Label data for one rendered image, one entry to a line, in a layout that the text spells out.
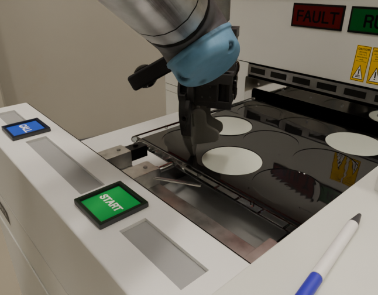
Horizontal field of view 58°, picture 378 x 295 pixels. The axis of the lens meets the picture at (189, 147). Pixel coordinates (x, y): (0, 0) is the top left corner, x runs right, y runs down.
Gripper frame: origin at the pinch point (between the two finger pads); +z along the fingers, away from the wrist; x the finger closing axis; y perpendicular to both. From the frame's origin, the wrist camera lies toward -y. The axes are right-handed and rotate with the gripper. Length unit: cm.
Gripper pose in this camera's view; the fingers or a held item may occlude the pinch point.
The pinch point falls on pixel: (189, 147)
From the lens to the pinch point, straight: 58.2
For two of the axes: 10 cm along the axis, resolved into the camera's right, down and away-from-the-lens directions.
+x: 2.4, -4.3, 8.7
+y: 9.7, 1.1, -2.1
